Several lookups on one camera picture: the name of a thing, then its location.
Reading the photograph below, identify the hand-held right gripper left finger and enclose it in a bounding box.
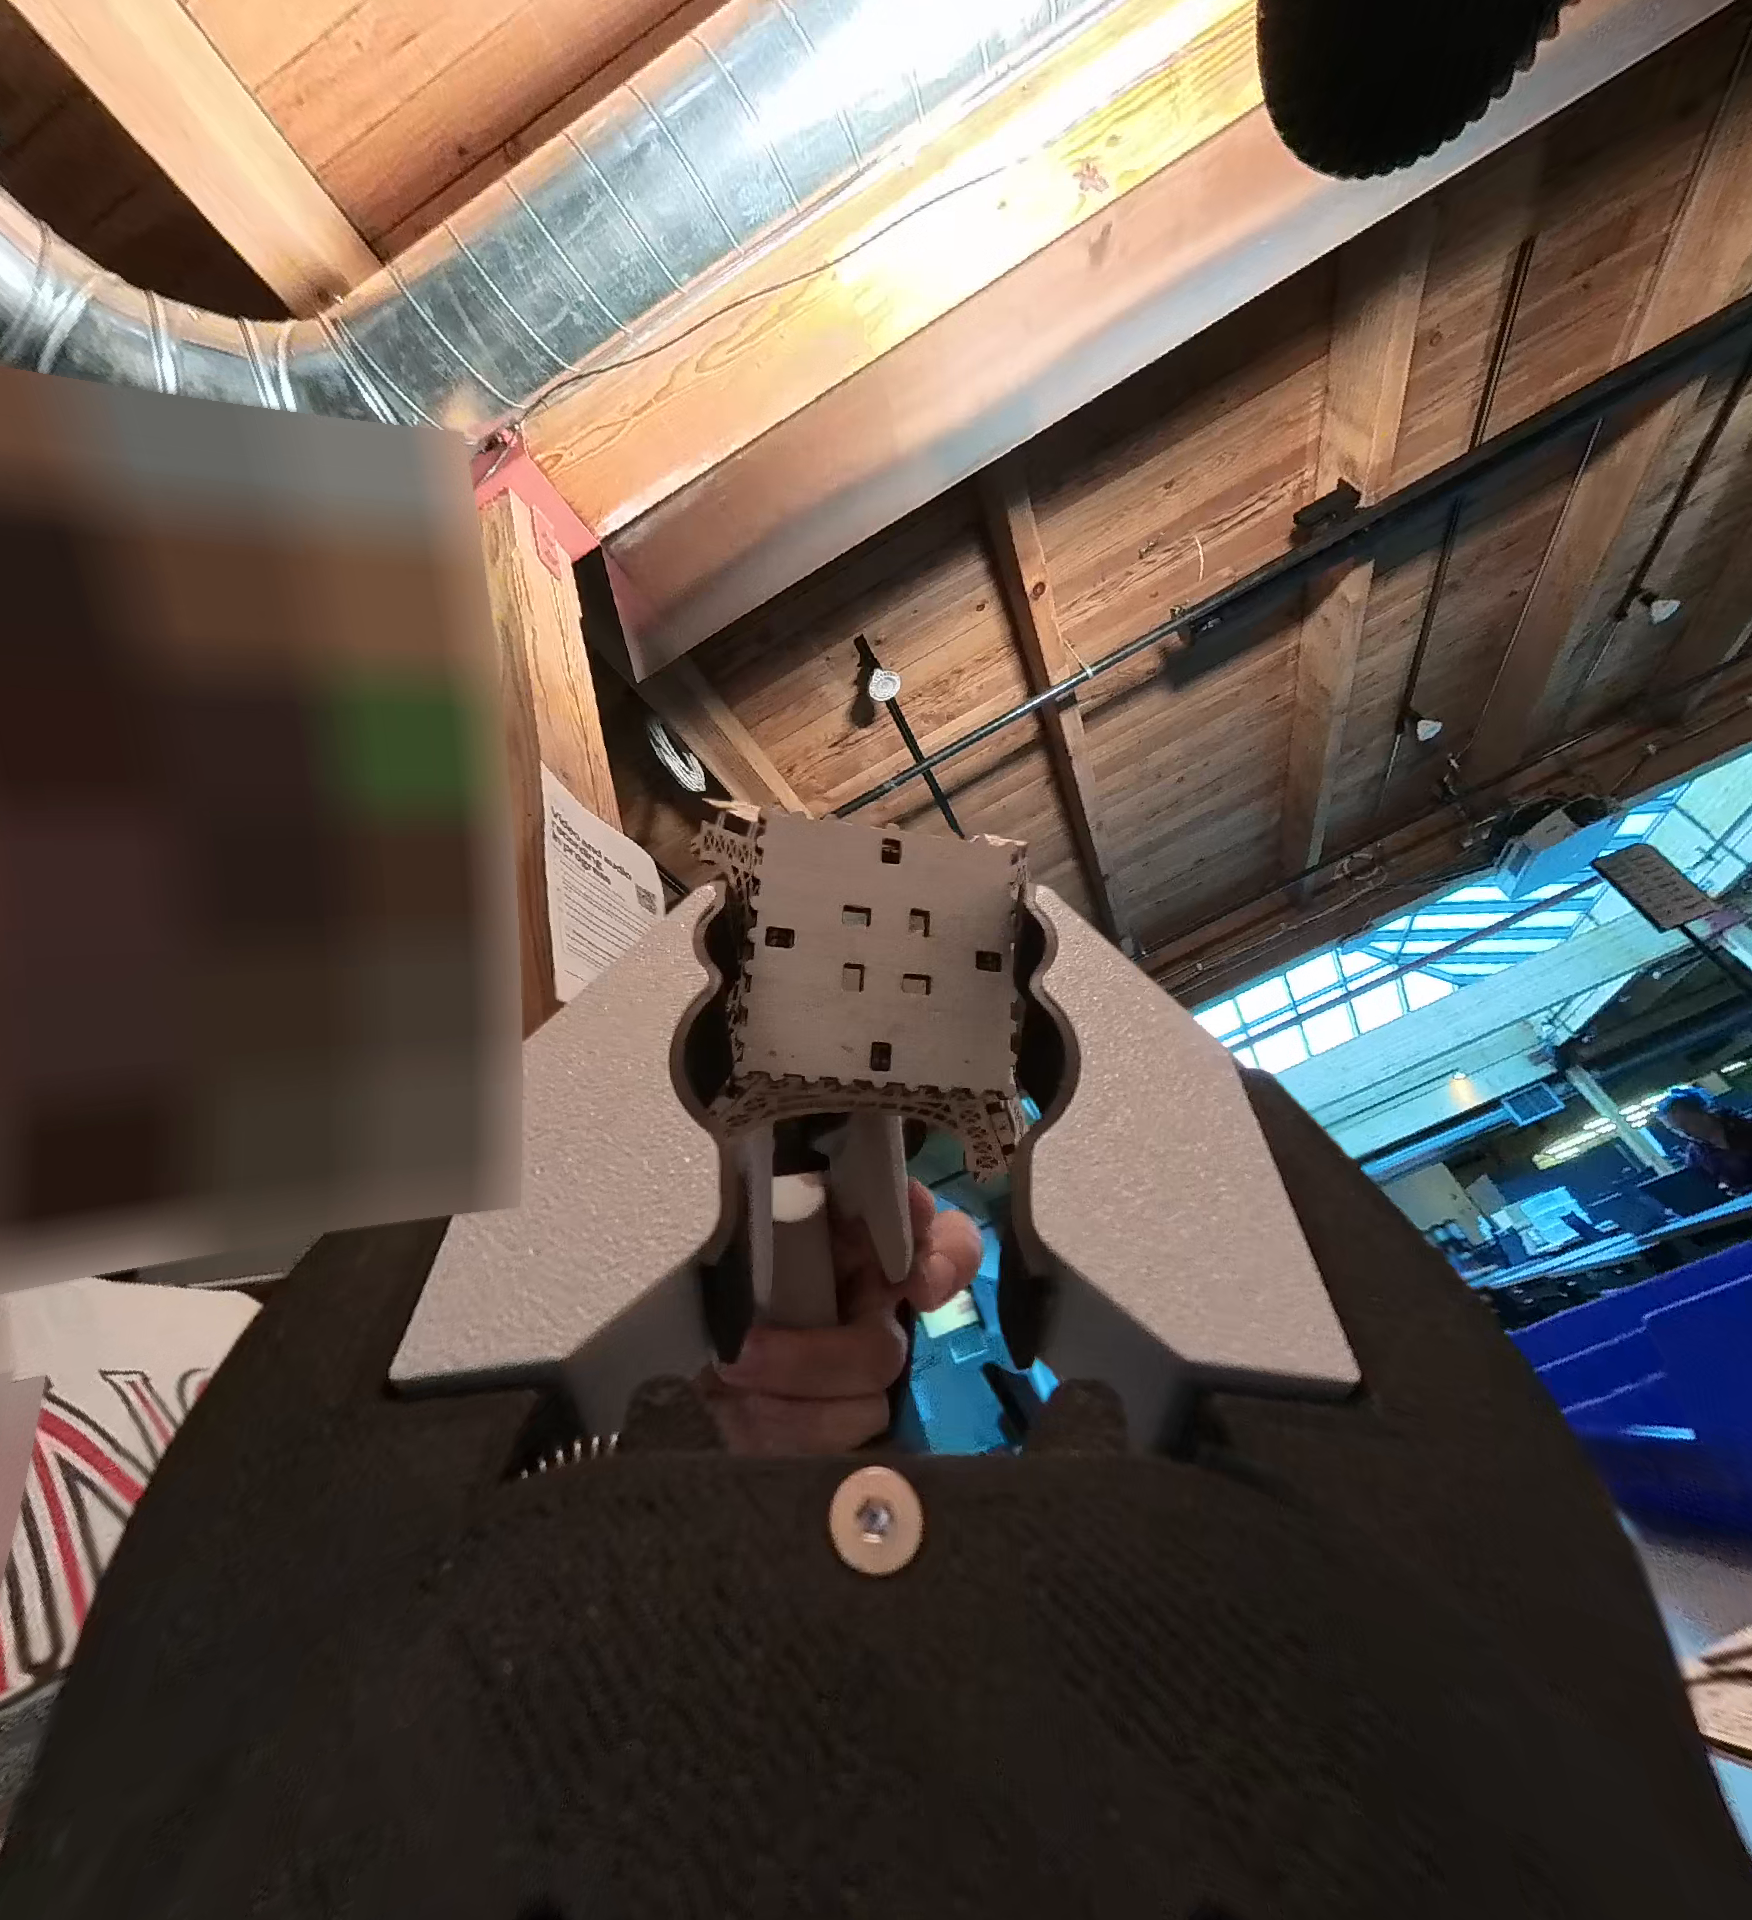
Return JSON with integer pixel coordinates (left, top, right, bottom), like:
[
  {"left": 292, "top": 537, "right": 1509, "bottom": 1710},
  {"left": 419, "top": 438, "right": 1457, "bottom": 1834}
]
[{"left": 388, "top": 881, "right": 781, "bottom": 1399}]

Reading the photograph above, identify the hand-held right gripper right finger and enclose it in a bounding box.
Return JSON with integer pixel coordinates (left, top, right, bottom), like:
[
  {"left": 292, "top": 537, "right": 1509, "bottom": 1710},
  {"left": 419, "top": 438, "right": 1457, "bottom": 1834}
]
[{"left": 996, "top": 881, "right": 1363, "bottom": 1400}]

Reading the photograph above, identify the blue plastic bin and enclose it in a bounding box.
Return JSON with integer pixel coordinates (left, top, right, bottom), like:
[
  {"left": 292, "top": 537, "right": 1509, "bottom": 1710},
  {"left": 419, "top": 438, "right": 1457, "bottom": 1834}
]
[{"left": 1503, "top": 1199, "right": 1752, "bottom": 1552}]

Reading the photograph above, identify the silver metal air duct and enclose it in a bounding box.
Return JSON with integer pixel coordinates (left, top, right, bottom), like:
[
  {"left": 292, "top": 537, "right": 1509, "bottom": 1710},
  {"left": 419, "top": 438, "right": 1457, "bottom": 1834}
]
[{"left": 0, "top": 0, "right": 1275, "bottom": 441}]

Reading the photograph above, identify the white sheet with red print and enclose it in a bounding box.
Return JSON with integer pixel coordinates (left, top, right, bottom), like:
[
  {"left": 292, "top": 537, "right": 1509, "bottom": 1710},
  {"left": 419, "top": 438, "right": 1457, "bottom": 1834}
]
[{"left": 0, "top": 1276, "right": 267, "bottom": 1810}]

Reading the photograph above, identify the black ribbed round object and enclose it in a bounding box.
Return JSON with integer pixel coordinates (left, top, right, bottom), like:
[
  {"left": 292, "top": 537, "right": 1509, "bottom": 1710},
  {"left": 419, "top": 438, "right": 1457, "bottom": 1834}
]
[{"left": 1255, "top": 0, "right": 1520, "bottom": 185}]

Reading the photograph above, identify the person's left hand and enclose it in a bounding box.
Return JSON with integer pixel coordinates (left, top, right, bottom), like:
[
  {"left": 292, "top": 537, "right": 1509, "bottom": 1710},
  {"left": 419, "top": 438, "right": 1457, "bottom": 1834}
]
[{"left": 716, "top": 1199, "right": 985, "bottom": 1455}]

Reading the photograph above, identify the wooden post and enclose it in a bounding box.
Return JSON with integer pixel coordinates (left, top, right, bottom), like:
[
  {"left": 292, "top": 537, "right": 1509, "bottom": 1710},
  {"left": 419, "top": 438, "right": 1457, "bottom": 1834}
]
[{"left": 477, "top": 478, "right": 626, "bottom": 1045}]

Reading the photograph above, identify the black ceiling track rail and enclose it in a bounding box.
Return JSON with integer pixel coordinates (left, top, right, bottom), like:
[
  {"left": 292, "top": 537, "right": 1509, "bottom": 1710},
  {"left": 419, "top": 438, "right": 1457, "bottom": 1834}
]
[{"left": 816, "top": 254, "right": 1752, "bottom": 813}]

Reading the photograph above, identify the hanging dark sign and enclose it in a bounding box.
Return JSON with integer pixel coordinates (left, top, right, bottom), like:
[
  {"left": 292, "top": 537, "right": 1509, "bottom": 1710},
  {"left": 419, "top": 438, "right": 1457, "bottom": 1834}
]
[{"left": 1590, "top": 839, "right": 1721, "bottom": 936}]

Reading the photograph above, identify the wooden model tower section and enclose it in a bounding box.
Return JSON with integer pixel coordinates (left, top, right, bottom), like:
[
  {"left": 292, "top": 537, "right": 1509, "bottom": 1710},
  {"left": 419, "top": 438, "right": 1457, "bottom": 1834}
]
[{"left": 685, "top": 803, "right": 1039, "bottom": 1191}]

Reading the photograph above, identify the white paper notice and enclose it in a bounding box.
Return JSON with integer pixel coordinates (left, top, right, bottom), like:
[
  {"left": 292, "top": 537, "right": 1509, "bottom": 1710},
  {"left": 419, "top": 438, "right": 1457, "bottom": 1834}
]
[{"left": 536, "top": 763, "right": 667, "bottom": 1010}]

